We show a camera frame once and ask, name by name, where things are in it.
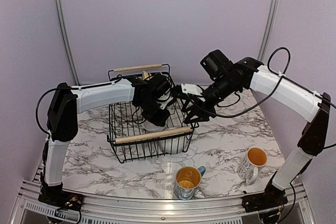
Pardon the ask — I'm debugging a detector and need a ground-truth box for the aluminium front rail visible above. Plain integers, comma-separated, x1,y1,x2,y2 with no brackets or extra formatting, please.
10,189,316,224

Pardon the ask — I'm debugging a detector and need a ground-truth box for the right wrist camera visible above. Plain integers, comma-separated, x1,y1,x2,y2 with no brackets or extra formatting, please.
181,83,203,97

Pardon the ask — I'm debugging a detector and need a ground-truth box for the blue handled mug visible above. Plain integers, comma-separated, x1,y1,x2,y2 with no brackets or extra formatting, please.
173,166,206,200

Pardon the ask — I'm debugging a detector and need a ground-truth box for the aluminium frame post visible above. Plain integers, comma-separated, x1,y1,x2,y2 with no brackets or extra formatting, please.
54,0,80,85
257,0,279,61

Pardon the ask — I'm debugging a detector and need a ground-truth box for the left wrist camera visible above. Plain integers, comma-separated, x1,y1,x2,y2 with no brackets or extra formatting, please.
157,93,173,110

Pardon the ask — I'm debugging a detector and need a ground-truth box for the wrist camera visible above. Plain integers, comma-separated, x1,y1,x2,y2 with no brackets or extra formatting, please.
157,93,173,110
181,83,203,97

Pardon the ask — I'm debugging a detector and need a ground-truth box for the pale yellow round plate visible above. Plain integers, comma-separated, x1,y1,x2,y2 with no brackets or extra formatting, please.
142,71,153,81

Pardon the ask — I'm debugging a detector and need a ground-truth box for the small white bowl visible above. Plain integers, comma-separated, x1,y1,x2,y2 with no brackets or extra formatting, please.
142,121,167,132

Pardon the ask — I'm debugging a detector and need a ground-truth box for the left aluminium frame post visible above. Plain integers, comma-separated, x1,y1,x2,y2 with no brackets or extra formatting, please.
54,0,80,85

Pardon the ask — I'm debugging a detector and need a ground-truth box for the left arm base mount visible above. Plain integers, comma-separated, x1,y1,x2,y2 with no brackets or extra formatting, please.
38,190,84,211

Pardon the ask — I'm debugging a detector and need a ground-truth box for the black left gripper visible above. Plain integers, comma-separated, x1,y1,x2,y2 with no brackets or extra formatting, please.
138,97,171,126

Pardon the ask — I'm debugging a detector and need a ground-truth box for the white patterned mug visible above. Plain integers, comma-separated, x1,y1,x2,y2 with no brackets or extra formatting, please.
237,147,268,185

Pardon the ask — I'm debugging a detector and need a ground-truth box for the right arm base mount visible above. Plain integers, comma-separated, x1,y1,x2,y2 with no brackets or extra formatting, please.
242,192,288,213

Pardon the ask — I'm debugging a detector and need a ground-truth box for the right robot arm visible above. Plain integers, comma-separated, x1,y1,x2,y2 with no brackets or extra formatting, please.
179,50,333,211

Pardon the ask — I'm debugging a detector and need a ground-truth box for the right aluminium frame post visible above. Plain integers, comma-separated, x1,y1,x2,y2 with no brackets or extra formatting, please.
257,0,279,61

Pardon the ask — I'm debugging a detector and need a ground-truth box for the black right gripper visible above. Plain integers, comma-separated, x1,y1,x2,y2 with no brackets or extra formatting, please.
182,73,240,124

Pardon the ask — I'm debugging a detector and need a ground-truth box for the large white bowl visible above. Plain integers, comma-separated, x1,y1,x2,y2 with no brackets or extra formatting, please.
159,135,185,155

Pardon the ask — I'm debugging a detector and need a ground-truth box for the black wire dish rack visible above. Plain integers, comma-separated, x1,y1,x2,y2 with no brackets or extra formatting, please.
107,70,199,164

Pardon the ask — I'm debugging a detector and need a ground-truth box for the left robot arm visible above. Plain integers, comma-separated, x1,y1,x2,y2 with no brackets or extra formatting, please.
41,72,173,206

